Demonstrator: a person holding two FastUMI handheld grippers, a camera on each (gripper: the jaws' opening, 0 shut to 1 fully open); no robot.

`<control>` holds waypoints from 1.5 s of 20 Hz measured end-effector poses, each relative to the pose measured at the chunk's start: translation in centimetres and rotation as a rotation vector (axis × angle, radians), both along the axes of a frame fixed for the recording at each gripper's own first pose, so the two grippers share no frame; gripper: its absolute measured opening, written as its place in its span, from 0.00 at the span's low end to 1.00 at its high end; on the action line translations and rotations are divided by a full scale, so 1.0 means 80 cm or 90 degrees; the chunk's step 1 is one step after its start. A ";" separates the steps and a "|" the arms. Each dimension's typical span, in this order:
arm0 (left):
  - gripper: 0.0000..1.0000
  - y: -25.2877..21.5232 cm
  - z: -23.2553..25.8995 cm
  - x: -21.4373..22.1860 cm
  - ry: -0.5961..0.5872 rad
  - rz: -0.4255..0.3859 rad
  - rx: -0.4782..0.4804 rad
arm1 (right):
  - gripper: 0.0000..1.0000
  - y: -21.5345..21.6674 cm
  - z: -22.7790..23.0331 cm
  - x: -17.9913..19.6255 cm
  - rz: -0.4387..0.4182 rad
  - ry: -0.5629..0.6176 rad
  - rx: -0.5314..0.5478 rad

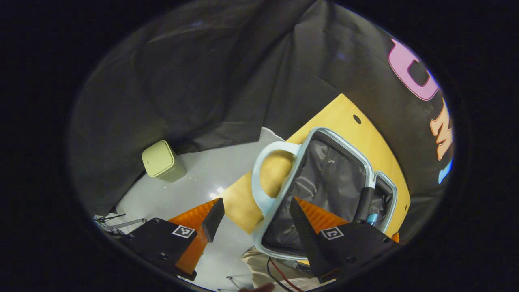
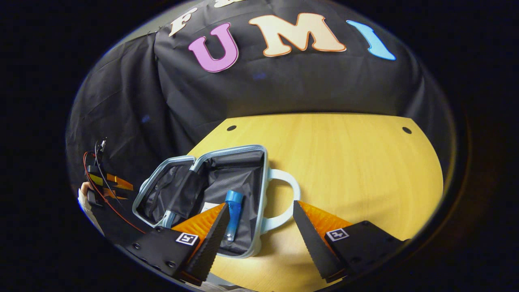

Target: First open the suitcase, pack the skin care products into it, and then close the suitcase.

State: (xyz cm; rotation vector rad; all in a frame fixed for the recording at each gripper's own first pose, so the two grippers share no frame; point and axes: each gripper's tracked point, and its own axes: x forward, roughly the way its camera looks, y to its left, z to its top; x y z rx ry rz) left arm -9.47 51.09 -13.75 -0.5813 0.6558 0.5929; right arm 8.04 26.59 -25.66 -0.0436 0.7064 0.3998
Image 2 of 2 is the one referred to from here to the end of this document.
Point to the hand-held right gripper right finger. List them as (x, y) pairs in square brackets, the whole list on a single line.
[(312, 247)]

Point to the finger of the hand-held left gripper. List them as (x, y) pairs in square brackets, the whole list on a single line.
[(114, 194), (121, 183)]

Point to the light blue suitcase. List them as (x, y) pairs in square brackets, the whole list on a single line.
[(243, 170)]

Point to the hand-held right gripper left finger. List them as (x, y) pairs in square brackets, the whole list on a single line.
[(211, 247)]

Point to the blue skincare bottle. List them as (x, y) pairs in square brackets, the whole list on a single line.
[(234, 215)]

